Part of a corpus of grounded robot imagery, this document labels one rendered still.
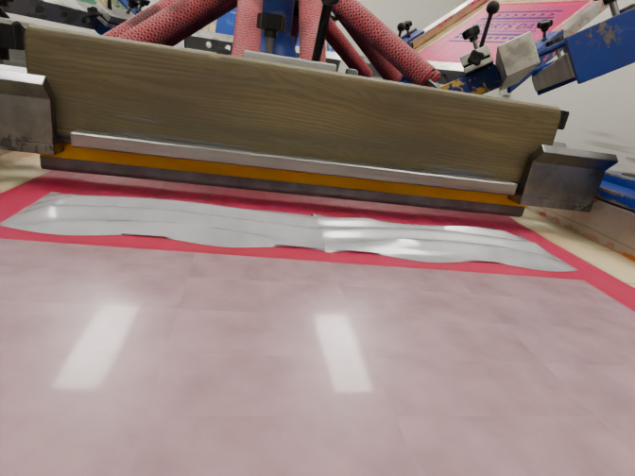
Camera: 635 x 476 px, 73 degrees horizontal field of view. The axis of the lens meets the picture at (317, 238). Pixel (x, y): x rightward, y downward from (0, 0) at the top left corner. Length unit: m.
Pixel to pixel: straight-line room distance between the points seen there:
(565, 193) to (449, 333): 0.25
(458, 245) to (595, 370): 0.12
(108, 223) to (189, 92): 0.12
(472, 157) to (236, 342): 0.28
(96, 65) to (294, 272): 0.21
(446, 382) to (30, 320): 0.15
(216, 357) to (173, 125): 0.22
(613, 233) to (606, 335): 0.19
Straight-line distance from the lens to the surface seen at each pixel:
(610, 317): 0.28
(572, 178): 0.43
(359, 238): 0.28
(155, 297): 0.20
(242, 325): 0.18
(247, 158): 0.33
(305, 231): 0.27
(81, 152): 0.37
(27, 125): 0.36
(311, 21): 0.93
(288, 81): 0.34
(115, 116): 0.35
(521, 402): 0.18
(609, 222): 0.44
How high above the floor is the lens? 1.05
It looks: 20 degrees down
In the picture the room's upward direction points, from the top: 9 degrees clockwise
